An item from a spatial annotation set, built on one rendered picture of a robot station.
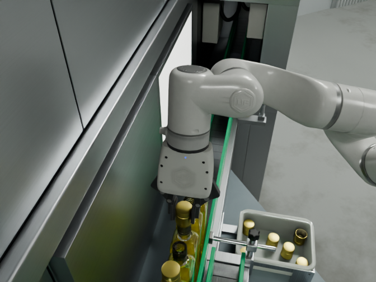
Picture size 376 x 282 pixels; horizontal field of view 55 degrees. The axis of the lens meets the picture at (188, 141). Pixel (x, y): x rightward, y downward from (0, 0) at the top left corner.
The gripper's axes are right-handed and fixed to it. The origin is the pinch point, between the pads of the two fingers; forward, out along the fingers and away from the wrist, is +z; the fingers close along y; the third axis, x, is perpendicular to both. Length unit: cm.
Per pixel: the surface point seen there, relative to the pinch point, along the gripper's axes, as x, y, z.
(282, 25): 91, 19, -22
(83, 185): -15.8, -12.6, -14.1
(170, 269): -11.0, 0.1, 4.9
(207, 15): 104, -12, -22
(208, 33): 106, -11, -14
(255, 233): 13.4, 15.5, 14.1
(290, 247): 28.8, 27.4, 30.3
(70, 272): -23.1, -11.9, -4.2
